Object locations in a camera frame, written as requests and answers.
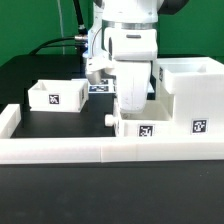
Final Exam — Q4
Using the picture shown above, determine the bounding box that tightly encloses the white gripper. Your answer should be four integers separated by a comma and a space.
115, 61, 151, 113

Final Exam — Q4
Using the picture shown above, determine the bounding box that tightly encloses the white front drawer tray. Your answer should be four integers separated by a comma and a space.
105, 100, 173, 137

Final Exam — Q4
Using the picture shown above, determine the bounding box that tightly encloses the white drawer tray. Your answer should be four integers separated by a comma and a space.
105, 100, 173, 137
28, 79, 88, 113

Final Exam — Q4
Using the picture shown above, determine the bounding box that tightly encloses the white drawer cabinet box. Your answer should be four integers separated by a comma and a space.
156, 57, 224, 137

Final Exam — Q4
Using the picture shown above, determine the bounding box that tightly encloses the white marker tag sheet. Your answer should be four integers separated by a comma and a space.
88, 79, 116, 94

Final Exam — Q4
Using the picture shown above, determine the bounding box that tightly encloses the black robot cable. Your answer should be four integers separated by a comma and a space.
29, 0, 89, 56

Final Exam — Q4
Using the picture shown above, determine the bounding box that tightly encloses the white U-shaped barrier frame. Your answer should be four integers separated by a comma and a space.
0, 104, 224, 164

